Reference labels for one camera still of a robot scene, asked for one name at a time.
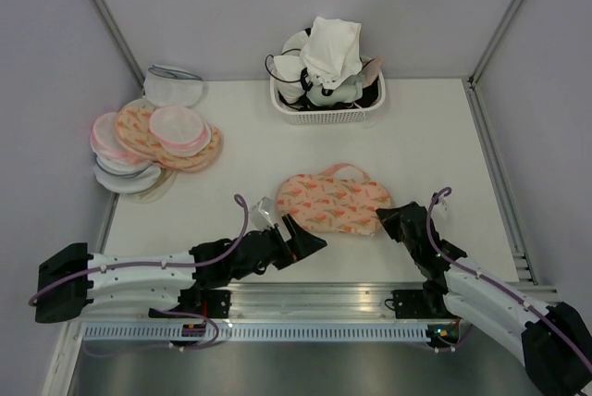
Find white mesh bag at wall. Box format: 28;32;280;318
143;65;204;107

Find stacked peach tulip laundry bags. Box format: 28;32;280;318
114;99;223;172

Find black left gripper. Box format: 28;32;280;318
232;214;327;280

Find white grey-trimmed laundry bag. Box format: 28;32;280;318
93;155;161;194

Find white pink-trimmed round laundry bag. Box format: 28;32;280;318
149;105;211;157

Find white perforated plastic basket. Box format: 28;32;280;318
266;68;387;125

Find aluminium frame post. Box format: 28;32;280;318
89;0;144;90
466;0;554;87

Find pink-trimmed bag far left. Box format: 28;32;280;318
90;112;130;160

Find clothes pile in basket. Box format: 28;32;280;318
265;17;382;112

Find white slotted cable duct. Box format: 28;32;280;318
83;322;429;342

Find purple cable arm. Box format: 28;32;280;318
425;186;592;395
28;192;253;309

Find left aluminium frame post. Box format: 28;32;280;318
89;0;144;90

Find right aluminium frame post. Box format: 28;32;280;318
466;0;554;87

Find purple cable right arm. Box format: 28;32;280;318
425;186;592;395

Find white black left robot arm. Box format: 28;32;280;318
30;215;327;324

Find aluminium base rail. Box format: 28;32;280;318
74;283;452;322

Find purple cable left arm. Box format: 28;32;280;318
28;192;253;309

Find cream laundry bag bottom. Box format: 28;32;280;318
126;169;178;204

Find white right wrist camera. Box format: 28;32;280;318
432;190;451;220

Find peach tulip-print laundry bag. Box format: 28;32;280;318
276;164;393;236

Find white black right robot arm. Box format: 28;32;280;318
376;202;591;395

